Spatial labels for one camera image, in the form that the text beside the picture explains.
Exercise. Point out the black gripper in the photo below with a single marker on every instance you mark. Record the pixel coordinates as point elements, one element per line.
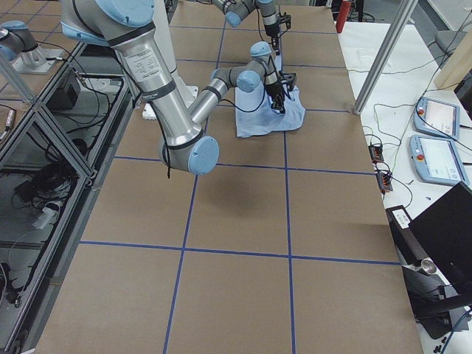
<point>276,90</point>
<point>273,32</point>

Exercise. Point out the light blue t-shirt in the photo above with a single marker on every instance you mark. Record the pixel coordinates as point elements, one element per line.
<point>254,115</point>

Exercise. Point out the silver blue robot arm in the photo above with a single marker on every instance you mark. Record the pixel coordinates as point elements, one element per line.
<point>237,11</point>
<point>128,28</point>

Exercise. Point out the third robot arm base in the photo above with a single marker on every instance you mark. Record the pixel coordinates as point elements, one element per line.
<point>19,47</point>

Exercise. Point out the red cylinder bottle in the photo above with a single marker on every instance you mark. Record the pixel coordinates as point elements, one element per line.
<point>344,11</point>

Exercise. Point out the black orange connector module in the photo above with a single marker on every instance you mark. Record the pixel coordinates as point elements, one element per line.
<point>376,153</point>
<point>384,182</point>

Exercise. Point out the far blue teach pendant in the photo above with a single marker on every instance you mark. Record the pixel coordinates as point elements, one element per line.
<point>437,118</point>

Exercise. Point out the blue teach pendant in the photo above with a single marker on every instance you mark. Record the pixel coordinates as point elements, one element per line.
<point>437,118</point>
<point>436,160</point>

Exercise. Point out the near blue teach pendant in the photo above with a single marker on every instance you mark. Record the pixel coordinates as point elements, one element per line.
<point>436,160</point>

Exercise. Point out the black label box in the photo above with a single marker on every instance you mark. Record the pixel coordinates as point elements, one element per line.
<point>404,239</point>

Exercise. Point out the black power adapter box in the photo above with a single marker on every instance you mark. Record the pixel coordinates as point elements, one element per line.
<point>66,94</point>

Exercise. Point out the black monitor on stand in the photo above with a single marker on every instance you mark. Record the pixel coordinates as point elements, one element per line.
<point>444,233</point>

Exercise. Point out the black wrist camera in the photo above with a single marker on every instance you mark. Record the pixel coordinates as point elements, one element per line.
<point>284,19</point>
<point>288,79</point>

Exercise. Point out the aluminium frame post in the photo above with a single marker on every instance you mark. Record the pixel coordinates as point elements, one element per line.
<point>392,36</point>

